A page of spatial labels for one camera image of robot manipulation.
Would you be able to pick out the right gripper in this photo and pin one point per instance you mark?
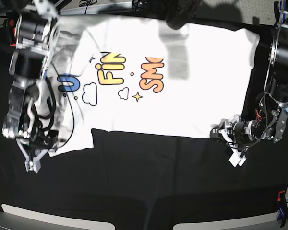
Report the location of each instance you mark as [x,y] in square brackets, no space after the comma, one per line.
[34,147]

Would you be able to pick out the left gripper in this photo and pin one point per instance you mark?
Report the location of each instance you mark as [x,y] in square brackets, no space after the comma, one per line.
[237,133]

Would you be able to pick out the white printed t-shirt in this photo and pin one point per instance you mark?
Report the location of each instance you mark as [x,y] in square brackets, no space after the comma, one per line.
[132,74]

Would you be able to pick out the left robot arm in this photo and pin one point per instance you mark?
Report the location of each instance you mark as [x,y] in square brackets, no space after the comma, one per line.
[272,108]

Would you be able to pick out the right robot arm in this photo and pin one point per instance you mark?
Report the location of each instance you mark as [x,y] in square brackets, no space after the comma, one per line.
[36,35]

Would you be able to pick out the red blue clamp bottom right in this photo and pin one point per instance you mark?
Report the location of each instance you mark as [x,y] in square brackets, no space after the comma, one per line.
[282,208]

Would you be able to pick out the black table cloth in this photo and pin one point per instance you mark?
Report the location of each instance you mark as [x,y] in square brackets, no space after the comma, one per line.
[137,181]

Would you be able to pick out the red clamp top left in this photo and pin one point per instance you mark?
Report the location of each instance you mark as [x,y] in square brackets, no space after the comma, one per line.
[9,26]

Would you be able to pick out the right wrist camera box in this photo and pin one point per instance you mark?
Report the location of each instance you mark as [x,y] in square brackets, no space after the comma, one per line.
[32,166]

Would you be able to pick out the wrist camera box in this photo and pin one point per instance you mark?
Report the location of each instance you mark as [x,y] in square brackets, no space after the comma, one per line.
[32,166]
[237,159]

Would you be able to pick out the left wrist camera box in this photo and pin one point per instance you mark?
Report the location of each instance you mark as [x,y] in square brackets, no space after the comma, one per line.
[237,159]

